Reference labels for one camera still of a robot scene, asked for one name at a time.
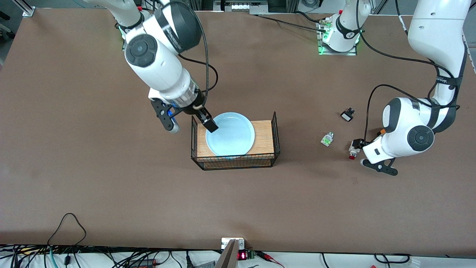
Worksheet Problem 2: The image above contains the light blue plate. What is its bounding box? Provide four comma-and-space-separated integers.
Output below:
206, 112, 255, 157

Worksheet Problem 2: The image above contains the red clip test lead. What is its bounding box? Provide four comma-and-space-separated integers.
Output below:
256, 251, 286, 268

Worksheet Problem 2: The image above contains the black power adapter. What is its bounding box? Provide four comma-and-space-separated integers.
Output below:
128, 259, 157, 268

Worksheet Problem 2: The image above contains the aluminium corner profile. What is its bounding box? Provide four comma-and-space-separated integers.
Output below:
11, 0, 36, 17

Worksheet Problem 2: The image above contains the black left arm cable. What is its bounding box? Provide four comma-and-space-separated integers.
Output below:
356, 0, 461, 144

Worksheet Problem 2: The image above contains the black wire rack wooden shelf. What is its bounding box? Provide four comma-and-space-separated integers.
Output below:
191, 111, 280, 171

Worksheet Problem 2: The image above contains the black looped cable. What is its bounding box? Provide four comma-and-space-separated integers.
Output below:
374, 253, 411, 263

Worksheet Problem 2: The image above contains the aluminium frame bar with lights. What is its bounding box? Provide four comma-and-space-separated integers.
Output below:
213, 0, 269, 15

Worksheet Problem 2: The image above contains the small metal bracket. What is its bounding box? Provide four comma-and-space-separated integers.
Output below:
221, 238, 245, 250

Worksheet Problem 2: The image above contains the black cable across table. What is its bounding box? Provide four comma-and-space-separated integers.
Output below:
257, 14, 329, 32

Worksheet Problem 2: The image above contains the grey camera mount pole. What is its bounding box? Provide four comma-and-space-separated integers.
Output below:
215, 239, 239, 268

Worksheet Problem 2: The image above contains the thin black cable loop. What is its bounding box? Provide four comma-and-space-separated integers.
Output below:
48, 213, 87, 249

